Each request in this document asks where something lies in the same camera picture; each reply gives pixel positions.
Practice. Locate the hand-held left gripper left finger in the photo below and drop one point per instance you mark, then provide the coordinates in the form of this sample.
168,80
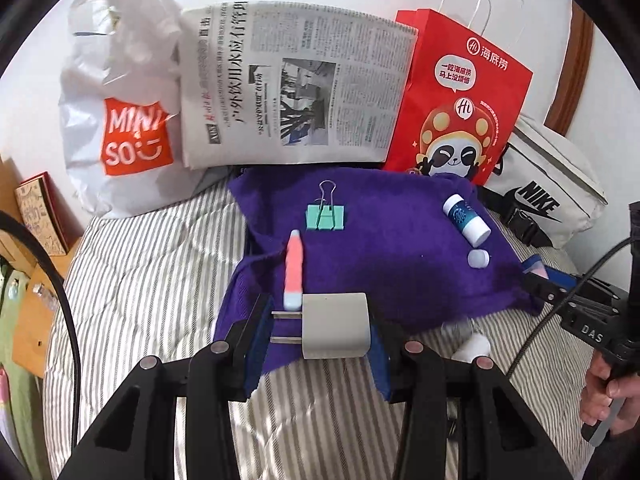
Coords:
260,330

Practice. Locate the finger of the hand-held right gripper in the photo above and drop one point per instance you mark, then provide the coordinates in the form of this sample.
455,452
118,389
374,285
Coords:
547,287

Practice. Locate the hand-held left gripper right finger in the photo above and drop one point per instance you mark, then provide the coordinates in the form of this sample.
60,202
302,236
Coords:
380,365

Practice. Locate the white charger plug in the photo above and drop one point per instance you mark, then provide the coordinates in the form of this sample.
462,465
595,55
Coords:
337,327

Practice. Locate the pink and white pen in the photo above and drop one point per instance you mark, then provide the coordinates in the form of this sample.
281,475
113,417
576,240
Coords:
294,270

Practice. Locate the small white cap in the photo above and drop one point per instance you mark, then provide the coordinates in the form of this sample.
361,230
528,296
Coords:
477,259

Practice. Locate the blue and white bottle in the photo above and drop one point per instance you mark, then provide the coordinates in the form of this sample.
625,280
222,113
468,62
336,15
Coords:
465,217

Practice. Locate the green binder clip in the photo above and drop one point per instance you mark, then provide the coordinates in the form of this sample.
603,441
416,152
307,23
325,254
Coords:
325,217

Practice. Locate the person's right hand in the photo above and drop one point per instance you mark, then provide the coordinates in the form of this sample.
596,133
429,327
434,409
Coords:
617,390

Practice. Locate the small white cylinder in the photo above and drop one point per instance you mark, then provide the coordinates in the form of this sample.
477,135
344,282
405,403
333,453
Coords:
472,347

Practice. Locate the purple towel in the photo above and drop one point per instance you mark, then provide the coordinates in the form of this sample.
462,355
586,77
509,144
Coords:
400,270

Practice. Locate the white waist bag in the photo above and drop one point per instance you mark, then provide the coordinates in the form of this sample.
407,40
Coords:
550,175

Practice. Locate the striped bed quilt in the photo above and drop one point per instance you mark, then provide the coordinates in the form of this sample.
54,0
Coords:
150,280

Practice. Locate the small clear bottle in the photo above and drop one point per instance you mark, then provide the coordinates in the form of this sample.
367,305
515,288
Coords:
44,296

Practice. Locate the red paper bag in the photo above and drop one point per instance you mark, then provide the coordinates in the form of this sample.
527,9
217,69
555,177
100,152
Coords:
450,85

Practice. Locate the wooden nightstand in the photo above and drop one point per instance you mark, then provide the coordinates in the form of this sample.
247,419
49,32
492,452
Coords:
27,330

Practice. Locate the patterned notebook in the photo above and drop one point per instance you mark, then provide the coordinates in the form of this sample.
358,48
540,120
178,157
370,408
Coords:
42,215

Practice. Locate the green blanket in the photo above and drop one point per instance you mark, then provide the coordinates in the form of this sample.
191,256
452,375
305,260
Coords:
20,385

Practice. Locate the folded newspaper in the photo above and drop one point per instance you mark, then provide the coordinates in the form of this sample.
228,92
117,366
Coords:
300,85

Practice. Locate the white plastic shopping bag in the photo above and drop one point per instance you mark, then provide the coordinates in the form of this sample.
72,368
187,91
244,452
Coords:
110,110

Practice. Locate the wooden door frame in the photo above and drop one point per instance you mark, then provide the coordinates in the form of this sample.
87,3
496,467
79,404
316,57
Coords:
570,70

